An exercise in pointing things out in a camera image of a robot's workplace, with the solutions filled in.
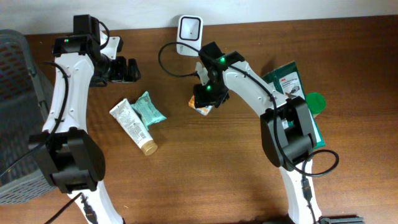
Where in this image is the orange white small packet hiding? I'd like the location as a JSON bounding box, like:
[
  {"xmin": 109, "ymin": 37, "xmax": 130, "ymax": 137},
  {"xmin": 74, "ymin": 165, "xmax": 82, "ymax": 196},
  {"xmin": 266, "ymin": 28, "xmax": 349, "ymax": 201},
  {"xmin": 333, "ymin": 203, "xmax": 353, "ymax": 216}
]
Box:
[{"xmin": 188, "ymin": 95, "xmax": 213, "ymax": 116}]

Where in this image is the white tube with gold cap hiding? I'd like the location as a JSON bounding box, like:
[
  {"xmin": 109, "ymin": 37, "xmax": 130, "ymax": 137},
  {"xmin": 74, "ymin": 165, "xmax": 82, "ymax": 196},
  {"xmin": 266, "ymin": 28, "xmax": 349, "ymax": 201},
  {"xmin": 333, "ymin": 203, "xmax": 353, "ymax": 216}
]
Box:
[{"xmin": 109, "ymin": 98, "xmax": 158, "ymax": 156}]

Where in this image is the teal snack pouch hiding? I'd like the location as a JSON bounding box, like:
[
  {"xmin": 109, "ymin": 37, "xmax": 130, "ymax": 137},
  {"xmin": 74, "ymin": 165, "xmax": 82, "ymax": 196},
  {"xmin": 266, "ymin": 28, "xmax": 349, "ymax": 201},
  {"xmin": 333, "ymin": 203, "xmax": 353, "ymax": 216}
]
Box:
[{"xmin": 131, "ymin": 91, "xmax": 167, "ymax": 130}]

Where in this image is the green packaged item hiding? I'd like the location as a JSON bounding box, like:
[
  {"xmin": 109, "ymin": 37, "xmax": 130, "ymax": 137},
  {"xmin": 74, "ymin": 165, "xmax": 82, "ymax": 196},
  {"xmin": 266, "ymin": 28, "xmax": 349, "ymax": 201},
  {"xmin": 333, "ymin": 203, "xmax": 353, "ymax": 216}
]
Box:
[{"xmin": 261, "ymin": 62, "xmax": 326, "ymax": 149}]

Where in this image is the green lid seasoning jar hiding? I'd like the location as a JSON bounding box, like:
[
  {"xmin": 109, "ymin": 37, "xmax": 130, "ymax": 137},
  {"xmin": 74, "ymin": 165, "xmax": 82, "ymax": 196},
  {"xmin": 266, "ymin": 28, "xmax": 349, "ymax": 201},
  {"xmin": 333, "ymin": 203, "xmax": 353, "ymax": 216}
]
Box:
[{"xmin": 306, "ymin": 92, "xmax": 326, "ymax": 118}]

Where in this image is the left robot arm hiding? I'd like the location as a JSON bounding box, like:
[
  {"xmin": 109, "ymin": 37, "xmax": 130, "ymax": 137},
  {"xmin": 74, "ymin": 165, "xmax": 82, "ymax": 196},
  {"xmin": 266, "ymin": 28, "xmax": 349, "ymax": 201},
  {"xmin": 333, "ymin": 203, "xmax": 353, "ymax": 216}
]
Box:
[{"xmin": 29, "ymin": 14, "xmax": 141, "ymax": 223}]

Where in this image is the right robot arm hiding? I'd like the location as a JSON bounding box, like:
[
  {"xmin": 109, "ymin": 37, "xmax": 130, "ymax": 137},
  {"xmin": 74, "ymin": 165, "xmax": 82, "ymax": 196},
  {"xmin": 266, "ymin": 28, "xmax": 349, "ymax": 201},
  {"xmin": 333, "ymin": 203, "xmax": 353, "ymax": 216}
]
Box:
[{"xmin": 193, "ymin": 42, "xmax": 364, "ymax": 223}]

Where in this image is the white barcode scanner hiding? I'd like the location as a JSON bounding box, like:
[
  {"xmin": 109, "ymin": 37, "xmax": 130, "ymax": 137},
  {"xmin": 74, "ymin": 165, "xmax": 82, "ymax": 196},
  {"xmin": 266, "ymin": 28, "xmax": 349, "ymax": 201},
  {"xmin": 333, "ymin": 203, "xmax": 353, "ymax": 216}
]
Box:
[{"xmin": 177, "ymin": 15, "xmax": 203, "ymax": 50}]

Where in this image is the grey plastic basket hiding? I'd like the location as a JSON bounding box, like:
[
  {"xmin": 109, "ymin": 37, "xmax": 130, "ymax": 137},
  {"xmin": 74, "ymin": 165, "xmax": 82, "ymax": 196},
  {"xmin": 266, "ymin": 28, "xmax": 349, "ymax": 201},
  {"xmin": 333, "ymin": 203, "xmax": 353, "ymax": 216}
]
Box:
[{"xmin": 1, "ymin": 29, "xmax": 53, "ymax": 205}]

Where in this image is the left camera cable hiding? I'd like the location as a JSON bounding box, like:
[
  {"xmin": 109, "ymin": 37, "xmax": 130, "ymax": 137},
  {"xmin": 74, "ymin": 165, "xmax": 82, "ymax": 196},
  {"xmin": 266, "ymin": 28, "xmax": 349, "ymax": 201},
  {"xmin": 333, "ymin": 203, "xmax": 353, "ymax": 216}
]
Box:
[{"xmin": 0, "ymin": 60, "xmax": 83, "ymax": 224}]

